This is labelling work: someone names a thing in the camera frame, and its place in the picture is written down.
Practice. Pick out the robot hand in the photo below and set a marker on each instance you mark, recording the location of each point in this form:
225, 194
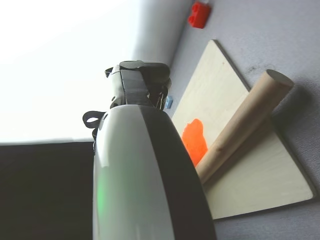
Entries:
130, 175

